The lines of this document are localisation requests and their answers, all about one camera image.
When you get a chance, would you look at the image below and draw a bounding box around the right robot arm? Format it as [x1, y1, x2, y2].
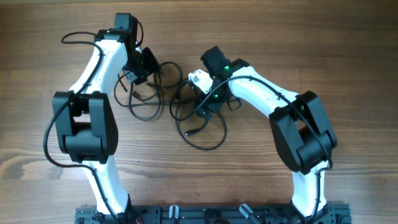
[188, 46, 337, 223]

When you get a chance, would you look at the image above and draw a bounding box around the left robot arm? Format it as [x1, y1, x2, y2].
[44, 12, 159, 223]

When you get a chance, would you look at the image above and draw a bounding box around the left camera black cable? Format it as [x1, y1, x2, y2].
[42, 20, 144, 223]

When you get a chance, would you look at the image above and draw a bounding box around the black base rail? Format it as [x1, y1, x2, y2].
[74, 203, 352, 224]

